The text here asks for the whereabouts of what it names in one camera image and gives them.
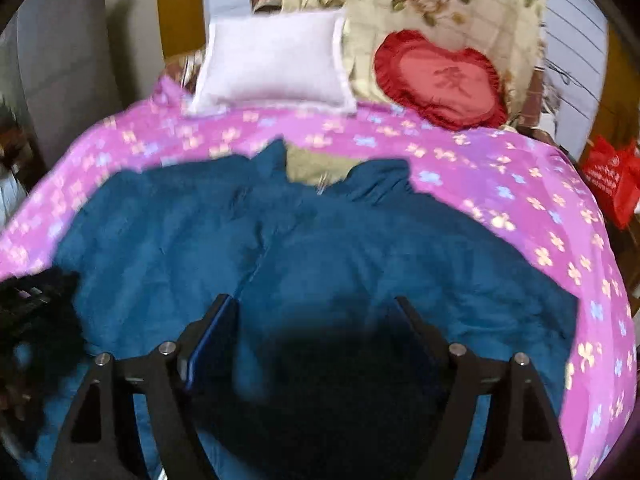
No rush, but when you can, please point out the teal quilted puffer jacket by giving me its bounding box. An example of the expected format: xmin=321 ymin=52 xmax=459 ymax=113
xmin=52 ymin=141 xmax=578 ymax=479

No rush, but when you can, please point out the pink floral bed sheet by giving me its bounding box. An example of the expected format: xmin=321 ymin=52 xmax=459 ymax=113
xmin=1 ymin=78 xmax=637 ymax=479

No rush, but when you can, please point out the brown floral folded quilt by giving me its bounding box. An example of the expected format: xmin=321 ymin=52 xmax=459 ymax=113
xmin=162 ymin=48 xmax=205 ymax=93

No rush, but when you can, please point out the grey wardrobe cabinet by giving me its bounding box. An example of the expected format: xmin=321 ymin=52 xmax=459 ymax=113
xmin=1 ymin=0 xmax=164 ymax=168

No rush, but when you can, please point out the red plastic shopping bag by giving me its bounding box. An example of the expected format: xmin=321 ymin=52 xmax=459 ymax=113
xmin=582 ymin=136 xmax=639 ymax=230

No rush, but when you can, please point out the white square pillow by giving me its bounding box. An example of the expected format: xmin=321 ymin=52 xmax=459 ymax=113
xmin=186 ymin=9 xmax=357 ymax=116

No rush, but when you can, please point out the red heart-shaped cushion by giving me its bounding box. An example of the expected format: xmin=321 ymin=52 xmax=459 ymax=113
xmin=373 ymin=29 xmax=508 ymax=131

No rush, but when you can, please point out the cream rose-print blanket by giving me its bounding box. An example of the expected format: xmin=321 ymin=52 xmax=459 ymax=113
xmin=250 ymin=0 xmax=546 ymax=116

